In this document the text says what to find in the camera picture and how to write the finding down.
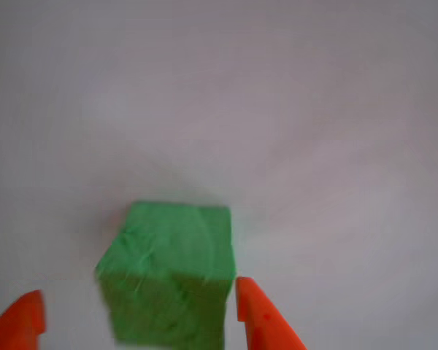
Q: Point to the green foam block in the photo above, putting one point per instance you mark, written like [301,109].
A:
[168,273]

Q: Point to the white paper sheet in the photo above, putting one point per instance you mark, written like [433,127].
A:
[241,109]

